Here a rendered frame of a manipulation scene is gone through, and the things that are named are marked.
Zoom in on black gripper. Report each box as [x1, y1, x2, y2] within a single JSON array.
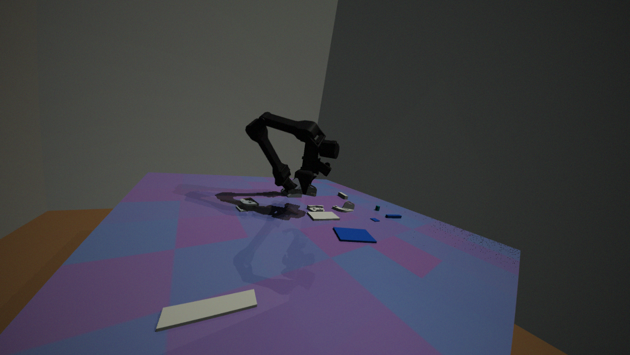
[[295, 154, 319, 194]]

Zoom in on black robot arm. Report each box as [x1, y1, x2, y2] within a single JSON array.
[[245, 112, 340, 193]]

